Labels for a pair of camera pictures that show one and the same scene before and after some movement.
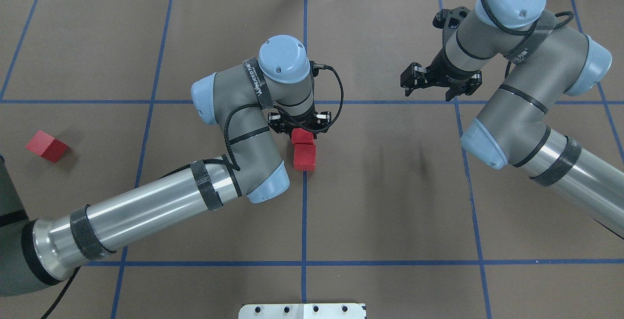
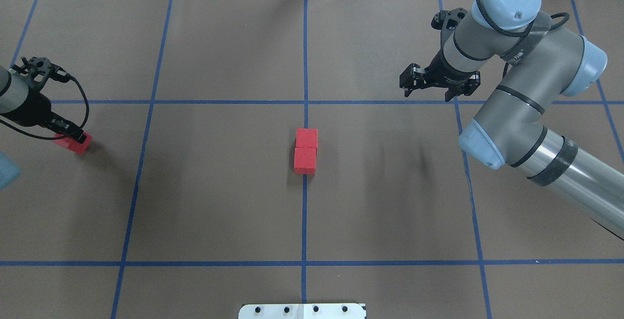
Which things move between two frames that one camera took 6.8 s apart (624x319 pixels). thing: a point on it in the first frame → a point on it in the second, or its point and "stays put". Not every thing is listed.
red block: [47, 146] → [72, 144]
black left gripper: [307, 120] → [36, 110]
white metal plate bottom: [302, 311] stays put
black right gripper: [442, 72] stays put
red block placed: [304, 157] stays put
